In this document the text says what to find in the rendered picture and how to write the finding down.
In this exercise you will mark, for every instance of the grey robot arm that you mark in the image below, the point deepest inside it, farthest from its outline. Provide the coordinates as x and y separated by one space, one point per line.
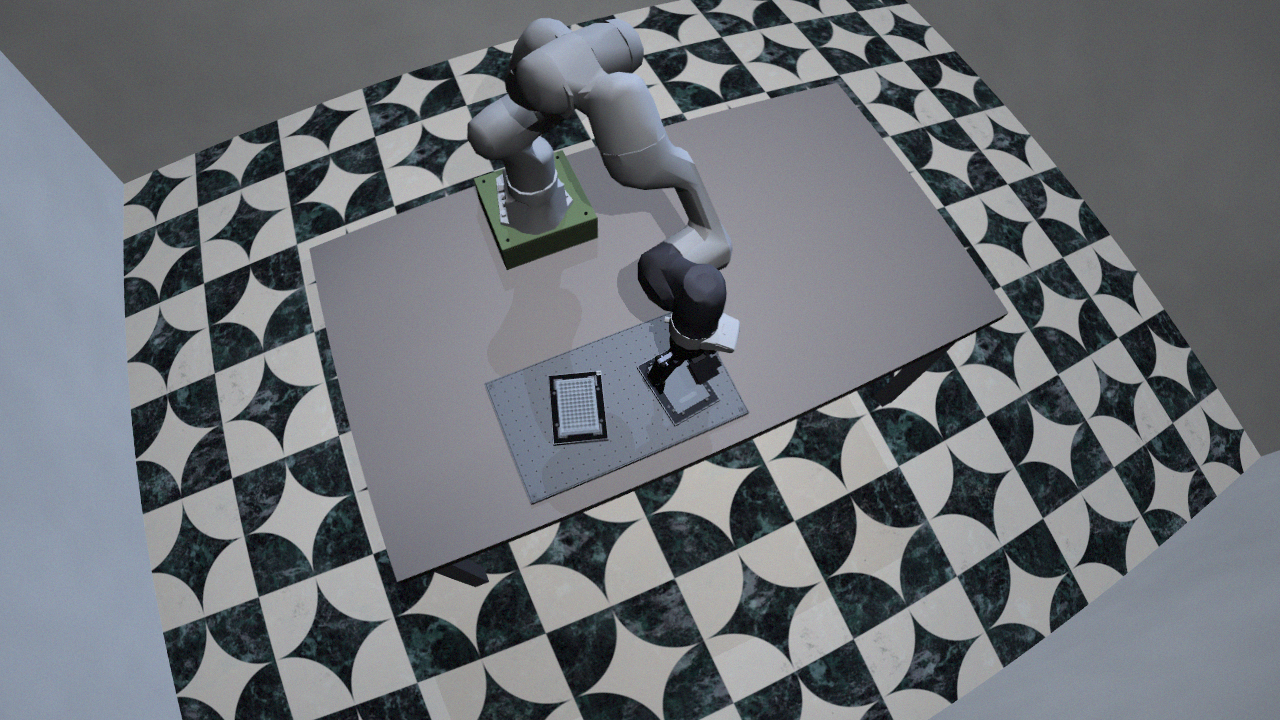
566 70

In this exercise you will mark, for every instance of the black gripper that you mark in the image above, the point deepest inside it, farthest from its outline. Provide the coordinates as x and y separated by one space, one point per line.
665 365

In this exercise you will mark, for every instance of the clear plastic lid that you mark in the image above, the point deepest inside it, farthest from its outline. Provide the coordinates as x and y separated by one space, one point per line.
681 390

